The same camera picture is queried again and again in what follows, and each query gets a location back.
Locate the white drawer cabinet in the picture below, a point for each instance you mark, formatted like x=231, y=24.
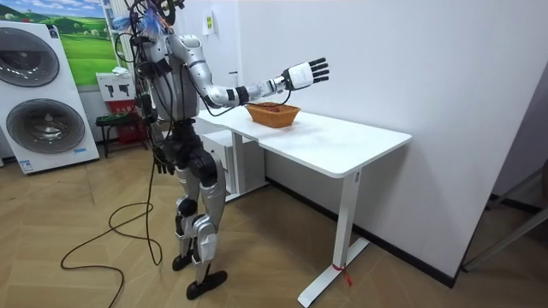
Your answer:
x=220, y=149

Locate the white washing machine tower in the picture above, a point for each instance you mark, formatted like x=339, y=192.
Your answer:
x=40, y=98

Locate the white printed box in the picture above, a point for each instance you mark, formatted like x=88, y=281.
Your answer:
x=114, y=85

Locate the white wall switch yellow label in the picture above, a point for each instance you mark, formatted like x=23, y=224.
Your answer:
x=208, y=22

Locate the white shelf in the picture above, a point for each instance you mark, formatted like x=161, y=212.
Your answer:
x=116, y=30

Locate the green landscape wall poster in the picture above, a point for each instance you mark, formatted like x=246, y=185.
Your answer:
x=83, y=47

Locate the robot body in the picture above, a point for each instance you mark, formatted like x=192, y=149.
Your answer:
x=172, y=87

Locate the grey metal frame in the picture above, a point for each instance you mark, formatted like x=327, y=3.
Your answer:
x=505, y=237

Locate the red ribbon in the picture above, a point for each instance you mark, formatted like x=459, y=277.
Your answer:
x=345, y=276

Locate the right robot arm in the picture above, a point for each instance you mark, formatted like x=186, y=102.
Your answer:
x=198, y=62

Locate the robot legs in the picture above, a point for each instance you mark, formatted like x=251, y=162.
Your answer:
x=210, y=199

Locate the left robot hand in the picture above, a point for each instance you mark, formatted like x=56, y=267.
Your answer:
x=162, y=161

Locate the red box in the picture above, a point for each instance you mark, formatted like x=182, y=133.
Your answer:
x=128, y=130

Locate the black stool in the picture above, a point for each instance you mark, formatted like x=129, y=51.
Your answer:
x=112, y=122

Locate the white desk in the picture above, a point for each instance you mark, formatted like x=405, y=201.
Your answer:
x=325, y=143

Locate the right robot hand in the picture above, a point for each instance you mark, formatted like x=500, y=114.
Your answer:
x=300, y=75

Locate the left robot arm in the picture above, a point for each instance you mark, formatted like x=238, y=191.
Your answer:
x=149, y=112

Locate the brown wicker basket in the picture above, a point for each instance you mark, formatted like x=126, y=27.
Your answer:
x=273, y=114

